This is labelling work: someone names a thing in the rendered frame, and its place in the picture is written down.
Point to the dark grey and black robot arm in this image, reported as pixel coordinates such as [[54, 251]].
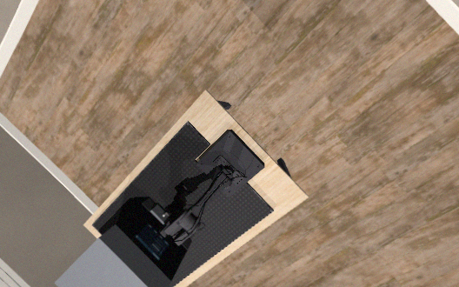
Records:
[[190, 217]]

